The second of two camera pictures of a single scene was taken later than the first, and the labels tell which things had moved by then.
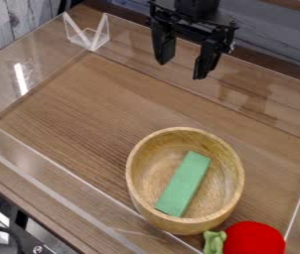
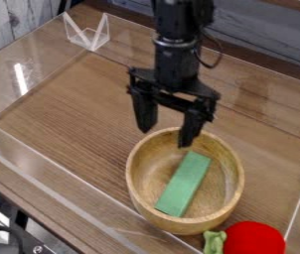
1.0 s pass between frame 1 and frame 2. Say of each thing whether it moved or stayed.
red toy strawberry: stayed
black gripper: moved
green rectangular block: stayed
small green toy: stayed
